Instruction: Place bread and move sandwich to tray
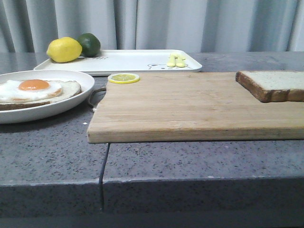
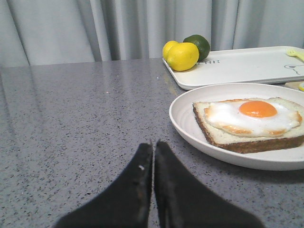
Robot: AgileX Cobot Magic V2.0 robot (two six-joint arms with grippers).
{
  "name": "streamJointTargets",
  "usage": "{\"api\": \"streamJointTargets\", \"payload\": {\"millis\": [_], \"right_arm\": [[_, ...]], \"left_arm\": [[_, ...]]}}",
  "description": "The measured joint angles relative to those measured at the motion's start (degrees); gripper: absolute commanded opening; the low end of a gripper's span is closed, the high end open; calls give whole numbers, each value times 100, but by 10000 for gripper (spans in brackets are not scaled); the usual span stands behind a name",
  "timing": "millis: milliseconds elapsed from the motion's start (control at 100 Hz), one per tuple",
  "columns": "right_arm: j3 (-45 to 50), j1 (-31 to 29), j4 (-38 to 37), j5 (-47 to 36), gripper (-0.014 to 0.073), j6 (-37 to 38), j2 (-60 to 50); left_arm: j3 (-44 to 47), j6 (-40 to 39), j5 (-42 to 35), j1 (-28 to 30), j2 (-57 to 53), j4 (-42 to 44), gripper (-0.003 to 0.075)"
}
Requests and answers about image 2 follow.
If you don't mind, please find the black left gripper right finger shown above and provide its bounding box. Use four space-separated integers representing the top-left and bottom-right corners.
154 141 264 228

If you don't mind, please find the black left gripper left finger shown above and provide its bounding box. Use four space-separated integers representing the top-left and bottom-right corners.
55 143 152 228

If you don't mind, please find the white round plate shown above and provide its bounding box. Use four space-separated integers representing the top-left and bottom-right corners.
169 83 304 171

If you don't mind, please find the bottom bread slice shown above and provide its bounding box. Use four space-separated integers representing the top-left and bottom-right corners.
192 97 304 154

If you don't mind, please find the white rectangular tray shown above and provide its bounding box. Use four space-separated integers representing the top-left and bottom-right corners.
168 46 304 90

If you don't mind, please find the fried egg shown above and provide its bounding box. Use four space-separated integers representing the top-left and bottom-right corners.
204 100 302 137

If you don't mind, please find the front yellow lemon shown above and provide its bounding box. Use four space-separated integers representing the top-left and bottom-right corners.
166 42 200 71

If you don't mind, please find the yellow lemon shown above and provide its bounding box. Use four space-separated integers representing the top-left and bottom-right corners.
166 42 200 71
162 40 178 60

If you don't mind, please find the green lime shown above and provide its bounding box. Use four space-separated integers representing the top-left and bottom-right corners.
183 34 210 62

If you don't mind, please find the rear yellow lemon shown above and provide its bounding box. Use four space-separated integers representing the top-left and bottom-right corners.
162 40 178 60

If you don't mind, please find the wooden cutting board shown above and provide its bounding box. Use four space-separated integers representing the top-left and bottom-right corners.
285 81 304 91

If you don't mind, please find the lemon slice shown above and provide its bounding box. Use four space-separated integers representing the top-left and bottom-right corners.
298 82 304 91

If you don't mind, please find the yellow plastic fork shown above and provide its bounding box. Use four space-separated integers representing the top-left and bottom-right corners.
286 49 304 62

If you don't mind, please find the grey curtain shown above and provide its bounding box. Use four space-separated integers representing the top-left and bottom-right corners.
0 0 304 67

